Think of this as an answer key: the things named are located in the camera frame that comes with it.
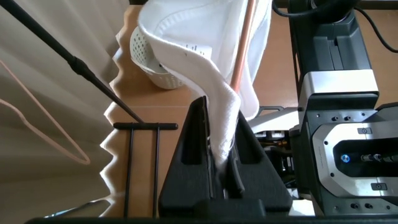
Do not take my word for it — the black clothes rack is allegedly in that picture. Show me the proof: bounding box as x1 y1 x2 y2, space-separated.
0 0 179 218

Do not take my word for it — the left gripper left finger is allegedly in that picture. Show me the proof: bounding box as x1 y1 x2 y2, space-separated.
158 95 223 218

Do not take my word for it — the pink clothes hanger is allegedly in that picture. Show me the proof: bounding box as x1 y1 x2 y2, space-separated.
0 58 91 166
229 0 257 94

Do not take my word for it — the beige curtain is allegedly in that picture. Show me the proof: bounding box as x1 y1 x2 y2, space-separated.
0 0 131 218

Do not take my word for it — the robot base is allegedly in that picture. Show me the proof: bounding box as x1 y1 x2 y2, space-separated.
248 0 398 217

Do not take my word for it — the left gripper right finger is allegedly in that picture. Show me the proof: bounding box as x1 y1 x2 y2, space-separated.
223 110 293 215

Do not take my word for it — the white printed t-shirt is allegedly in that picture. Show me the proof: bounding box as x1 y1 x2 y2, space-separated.
137 0 273 171

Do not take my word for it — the black cable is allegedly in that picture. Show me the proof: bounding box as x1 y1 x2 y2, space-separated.
354 6 398 54

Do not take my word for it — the white laundry basket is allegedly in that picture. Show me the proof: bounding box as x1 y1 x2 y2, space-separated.
129 26 185 91

